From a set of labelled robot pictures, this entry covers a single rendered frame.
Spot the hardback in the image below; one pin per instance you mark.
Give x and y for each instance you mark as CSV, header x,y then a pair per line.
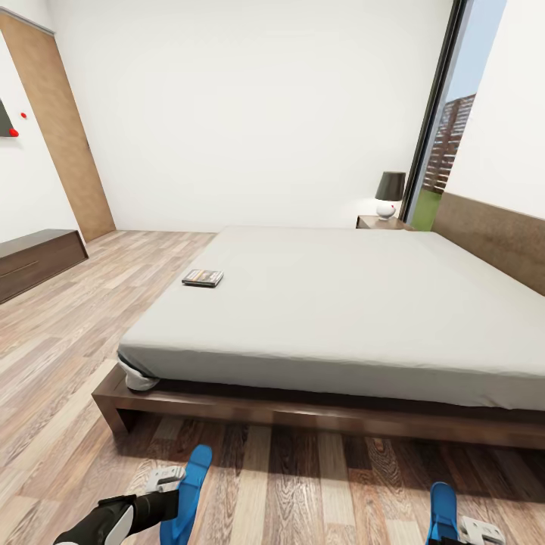
x,y
203,277

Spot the sandal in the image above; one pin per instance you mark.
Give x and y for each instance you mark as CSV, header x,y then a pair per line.
x,y
443,512
178,530

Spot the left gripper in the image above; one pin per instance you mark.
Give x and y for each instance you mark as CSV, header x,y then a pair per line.
x,y
163,506

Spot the nightstand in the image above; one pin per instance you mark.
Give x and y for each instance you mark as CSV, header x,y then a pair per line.
x,y
373,222

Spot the table lamp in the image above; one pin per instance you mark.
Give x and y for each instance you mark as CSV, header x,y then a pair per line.
x,y
390,189

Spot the fixed window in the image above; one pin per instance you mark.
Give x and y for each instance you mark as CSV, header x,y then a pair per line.
x,y
470,34

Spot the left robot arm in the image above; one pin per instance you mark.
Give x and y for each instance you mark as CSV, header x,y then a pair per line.
x,y
117,517

